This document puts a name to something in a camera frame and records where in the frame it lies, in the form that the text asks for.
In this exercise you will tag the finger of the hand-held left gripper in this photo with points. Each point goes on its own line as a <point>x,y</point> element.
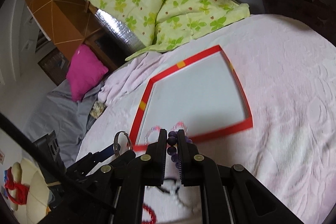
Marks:
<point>126,157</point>
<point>101,155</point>

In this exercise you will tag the small floral pouch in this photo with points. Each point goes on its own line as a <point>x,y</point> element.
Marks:
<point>97,109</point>

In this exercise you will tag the silver foil sheet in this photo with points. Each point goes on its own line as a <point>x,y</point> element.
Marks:
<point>118,29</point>

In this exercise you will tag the dark wicker cabinet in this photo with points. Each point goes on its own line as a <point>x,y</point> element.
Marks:
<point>53,66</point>

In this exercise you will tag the wooden headboard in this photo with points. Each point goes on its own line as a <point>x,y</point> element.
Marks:
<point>52,3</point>

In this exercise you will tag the grey blanket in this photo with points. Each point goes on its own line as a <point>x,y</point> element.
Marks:
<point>60,108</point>

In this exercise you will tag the silver bangle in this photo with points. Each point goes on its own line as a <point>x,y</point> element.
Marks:
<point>115,146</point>

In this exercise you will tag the cream cushion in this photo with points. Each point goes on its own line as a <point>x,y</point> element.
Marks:
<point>36,187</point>

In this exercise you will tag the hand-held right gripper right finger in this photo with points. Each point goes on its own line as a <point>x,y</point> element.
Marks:
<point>181,151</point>

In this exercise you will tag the pale pink bedspread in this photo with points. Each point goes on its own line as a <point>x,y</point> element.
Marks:
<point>275,82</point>

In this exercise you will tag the magenta cushion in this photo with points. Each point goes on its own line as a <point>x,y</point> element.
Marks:
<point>84,71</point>

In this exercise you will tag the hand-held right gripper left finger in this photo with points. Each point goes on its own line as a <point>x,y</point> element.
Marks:
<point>163,146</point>

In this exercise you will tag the red cardboard tray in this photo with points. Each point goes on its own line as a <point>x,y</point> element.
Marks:
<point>236,128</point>

